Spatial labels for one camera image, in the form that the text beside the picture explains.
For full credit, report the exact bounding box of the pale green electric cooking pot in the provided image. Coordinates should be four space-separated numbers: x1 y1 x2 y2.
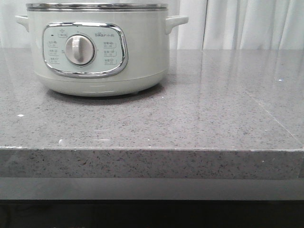
16 8 189 97

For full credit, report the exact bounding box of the white pleated curtain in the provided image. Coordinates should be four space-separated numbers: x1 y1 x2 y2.
0 0 304 50

